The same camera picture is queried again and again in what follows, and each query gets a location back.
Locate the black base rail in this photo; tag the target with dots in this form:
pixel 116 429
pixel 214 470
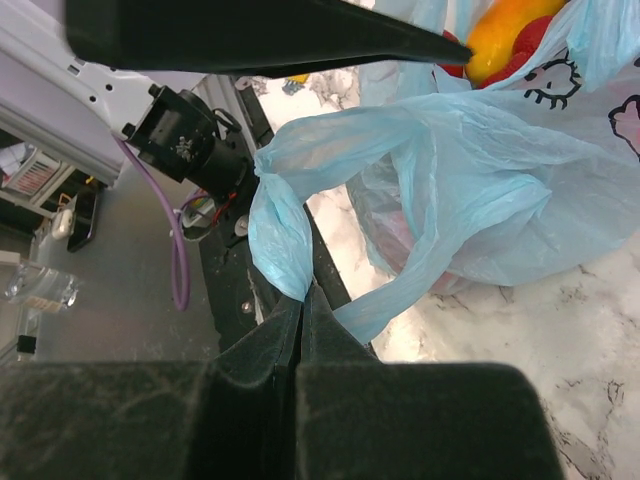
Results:
pixel 266 225

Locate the yellow fake mango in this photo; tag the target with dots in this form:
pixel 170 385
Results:
pixel 512 12

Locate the light blue plastic bag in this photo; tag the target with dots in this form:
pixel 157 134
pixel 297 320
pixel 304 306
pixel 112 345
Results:
pixel 503 185

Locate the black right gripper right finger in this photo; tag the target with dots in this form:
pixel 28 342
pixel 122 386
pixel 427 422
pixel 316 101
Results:
pixel 359 418

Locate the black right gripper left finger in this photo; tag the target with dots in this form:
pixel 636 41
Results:
pixel 228 418

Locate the yellow hex key set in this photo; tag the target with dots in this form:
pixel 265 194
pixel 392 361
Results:
pixel 294 84

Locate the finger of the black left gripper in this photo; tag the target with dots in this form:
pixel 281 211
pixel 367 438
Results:
pixel 273 39

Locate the red fruit inside bag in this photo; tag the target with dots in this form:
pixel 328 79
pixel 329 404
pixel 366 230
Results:
pixel 530 45

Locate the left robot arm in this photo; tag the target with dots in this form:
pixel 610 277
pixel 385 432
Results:
pixel 170 131

